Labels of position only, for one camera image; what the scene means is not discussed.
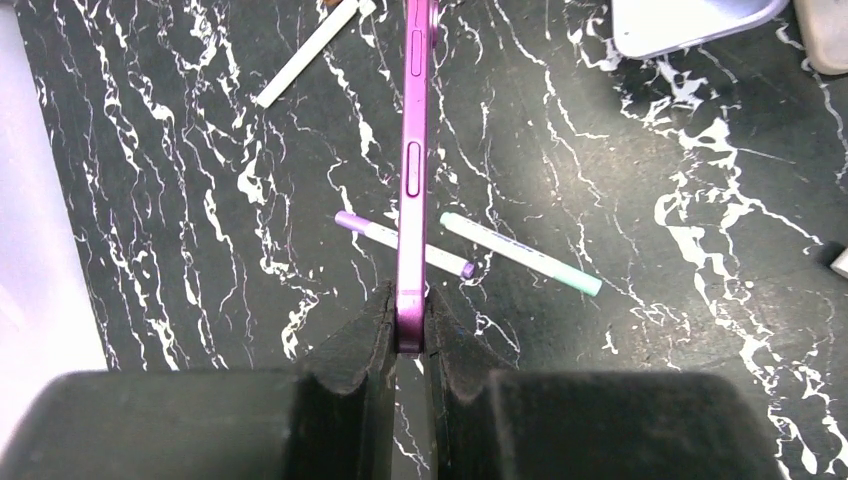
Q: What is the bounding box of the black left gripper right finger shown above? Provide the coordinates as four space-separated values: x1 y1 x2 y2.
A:
424 290 782 479

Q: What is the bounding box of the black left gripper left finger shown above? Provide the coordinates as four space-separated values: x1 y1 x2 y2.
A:
1 284 396 479

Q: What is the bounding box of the purple phone without case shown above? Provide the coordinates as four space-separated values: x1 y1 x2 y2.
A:
395 0 438 354

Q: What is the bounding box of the purple capped marker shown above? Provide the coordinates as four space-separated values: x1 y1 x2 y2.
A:
334 211 475 280

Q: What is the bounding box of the green capped marker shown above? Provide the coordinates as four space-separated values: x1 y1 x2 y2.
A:
439 212 602 296

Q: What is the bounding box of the white stapler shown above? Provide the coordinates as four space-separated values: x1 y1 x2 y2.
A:
829 248 848 279

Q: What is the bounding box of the white marker pen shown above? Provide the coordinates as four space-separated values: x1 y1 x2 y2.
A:
254 0 376 108

